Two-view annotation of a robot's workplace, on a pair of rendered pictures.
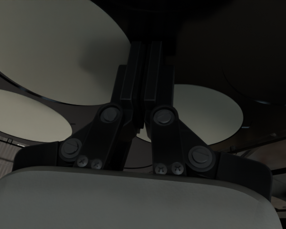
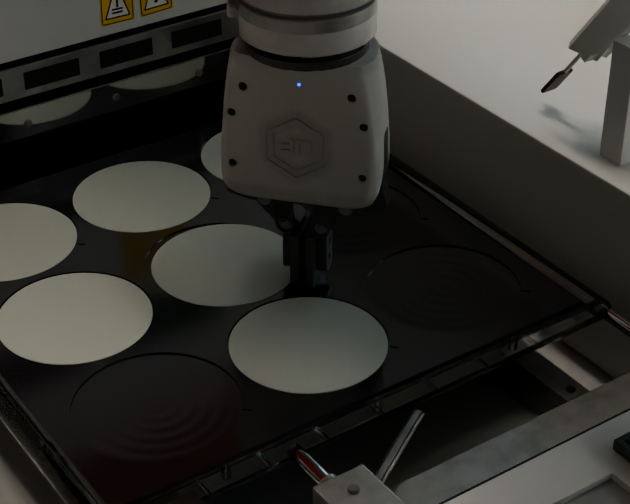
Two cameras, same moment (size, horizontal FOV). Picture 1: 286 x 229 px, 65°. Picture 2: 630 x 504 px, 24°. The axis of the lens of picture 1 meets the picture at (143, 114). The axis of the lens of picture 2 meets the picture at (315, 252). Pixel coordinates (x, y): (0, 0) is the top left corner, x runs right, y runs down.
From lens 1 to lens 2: 100 cm
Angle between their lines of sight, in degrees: 111
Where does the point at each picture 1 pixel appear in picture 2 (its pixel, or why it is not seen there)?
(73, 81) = (219, 280)
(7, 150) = not seen: outside the picture
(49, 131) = (93, 339)
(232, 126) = (375, 355)
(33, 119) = (98, 317)
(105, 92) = (244, 293)
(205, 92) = (349, 308)
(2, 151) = not seen: outside the picture
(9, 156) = not seen: outside the picture
